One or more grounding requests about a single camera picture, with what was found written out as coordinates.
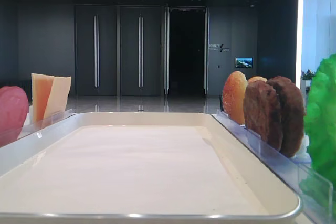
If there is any brown meat patty left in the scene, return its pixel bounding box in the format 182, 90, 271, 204
243, 80, 283, 151

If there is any brown meat patty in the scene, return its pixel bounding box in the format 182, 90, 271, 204
243, 80, 283, 151
267, 76, 305, 158

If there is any pale yellow cheese slice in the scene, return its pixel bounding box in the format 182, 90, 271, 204
44, 77, 71, 119

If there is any brown meat patty right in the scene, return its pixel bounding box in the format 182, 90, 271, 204
267, 76, 305, 158

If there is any orange cheese slice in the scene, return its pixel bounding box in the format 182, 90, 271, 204
31, 73, 54, 123

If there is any red tomato slice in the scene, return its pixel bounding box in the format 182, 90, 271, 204
1, 86, 29, 147

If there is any green lettuce leaf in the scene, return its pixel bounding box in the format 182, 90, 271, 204
303, 54, 335, 217

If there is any golden bun top left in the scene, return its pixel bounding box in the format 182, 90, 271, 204
222, 71, 248, 124

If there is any golden bun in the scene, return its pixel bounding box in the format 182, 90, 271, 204
222, 71, 248, 124
248, 76, 267, 84

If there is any dark double door middle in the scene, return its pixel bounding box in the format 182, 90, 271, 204
120, 7, 163, 96

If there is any dark double door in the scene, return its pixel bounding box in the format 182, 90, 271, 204
75, 5, 117, 96
120, 7, 163, 96

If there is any golden bun top right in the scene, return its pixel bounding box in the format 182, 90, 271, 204
248, 76, 267, 84

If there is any dark double door left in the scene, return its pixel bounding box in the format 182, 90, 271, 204
75, 5, 117, 96

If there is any white rectangular tray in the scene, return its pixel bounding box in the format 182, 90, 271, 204
1, 113, 302, 223

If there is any potted flower plant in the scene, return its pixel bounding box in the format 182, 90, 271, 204
301, 69, 316, 81

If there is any wall display screen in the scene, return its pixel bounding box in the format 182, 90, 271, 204
235, 58, 253, 68

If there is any clear acrylic rail left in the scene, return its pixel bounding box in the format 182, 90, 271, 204
1, 109, 74, 147

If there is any clear acrylic rail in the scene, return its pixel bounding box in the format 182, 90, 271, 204
213, 110, 335, 223
1, 109, 74, 147

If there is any clear acrylic rail right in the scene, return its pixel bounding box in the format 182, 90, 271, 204
213, 110, 335, 223

